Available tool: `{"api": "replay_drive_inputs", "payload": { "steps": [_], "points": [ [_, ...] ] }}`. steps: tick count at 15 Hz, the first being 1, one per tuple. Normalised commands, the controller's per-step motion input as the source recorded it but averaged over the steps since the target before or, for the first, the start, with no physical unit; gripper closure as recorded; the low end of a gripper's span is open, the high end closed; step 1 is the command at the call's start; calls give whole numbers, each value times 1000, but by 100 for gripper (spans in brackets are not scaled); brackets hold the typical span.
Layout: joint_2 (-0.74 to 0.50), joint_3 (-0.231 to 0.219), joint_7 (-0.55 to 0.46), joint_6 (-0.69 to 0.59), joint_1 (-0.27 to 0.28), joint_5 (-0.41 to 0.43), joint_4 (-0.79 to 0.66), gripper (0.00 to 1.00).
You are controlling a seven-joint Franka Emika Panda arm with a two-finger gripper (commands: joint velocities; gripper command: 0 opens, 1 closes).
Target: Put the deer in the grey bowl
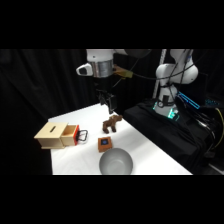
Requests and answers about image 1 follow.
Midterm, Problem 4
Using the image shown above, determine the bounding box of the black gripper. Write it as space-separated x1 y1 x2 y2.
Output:
93 76 116 113

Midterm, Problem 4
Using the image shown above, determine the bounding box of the brown plush deer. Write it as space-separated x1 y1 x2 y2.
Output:
101 114 124 135

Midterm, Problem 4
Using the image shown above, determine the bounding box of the grey bowl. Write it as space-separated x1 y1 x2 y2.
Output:
98 147 134 176

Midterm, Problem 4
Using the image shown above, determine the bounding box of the small wooden block blue mark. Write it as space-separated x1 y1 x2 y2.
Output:
97 135 114 154

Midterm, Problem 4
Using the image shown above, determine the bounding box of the wooden drawer red front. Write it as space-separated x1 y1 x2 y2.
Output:
61 124 89 147

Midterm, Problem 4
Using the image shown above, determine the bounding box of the black robot stand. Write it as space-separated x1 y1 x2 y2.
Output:
122 99 224 176

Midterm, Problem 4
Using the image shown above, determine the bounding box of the white table cloth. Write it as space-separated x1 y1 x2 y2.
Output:
47 102 194 176

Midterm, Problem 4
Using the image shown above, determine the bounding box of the light wooden box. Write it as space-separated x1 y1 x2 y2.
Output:
33 121 70 150

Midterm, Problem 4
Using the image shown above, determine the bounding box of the black curtain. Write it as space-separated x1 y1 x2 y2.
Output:
0 49 224 176

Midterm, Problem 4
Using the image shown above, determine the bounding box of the blue lit device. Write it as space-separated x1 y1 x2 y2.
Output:
176 91 202 111

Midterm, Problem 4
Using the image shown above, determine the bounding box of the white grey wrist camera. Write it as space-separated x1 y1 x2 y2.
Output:
75 62 94 77

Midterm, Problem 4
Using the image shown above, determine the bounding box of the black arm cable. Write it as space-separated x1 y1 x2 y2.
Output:
111 49 198 88

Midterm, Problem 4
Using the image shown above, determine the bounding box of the yellow cable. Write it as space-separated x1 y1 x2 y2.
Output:
211 106 224 149

